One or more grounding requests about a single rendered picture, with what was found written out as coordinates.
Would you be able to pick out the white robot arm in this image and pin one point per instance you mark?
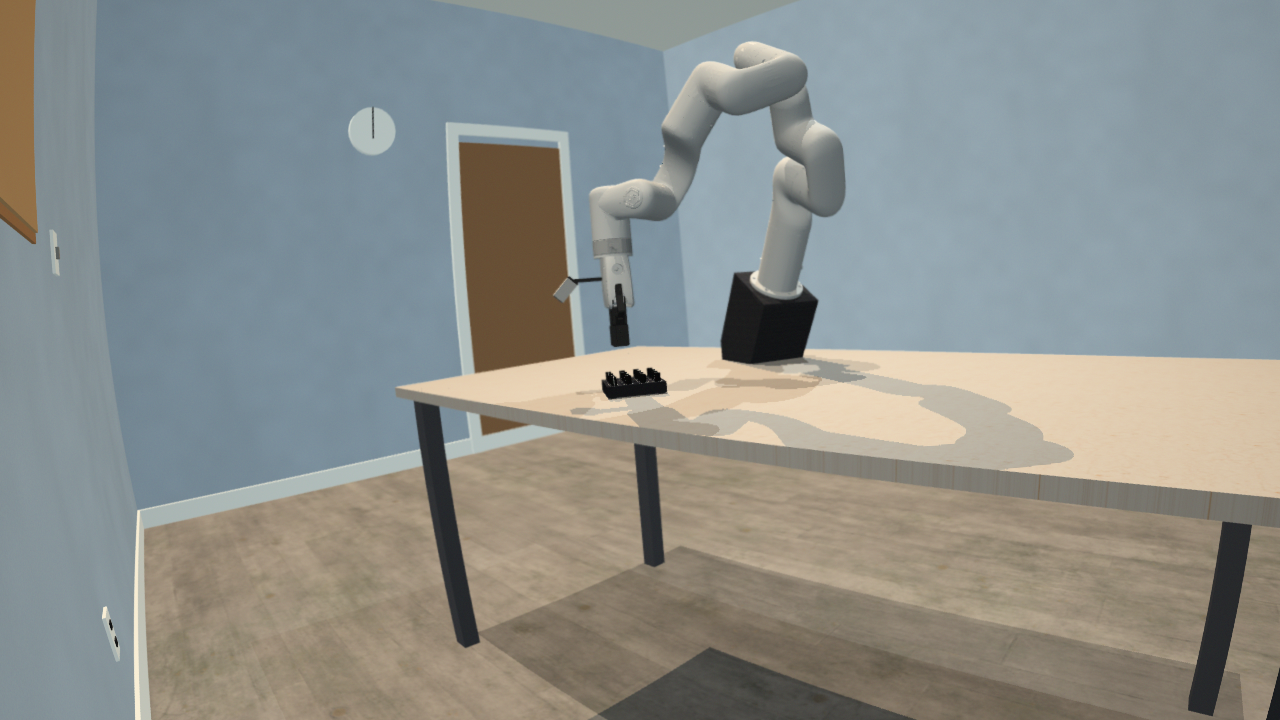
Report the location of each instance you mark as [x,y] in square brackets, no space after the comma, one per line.
[712,88]

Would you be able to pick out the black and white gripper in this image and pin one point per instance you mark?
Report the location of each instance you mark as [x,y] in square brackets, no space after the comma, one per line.
[617,288]

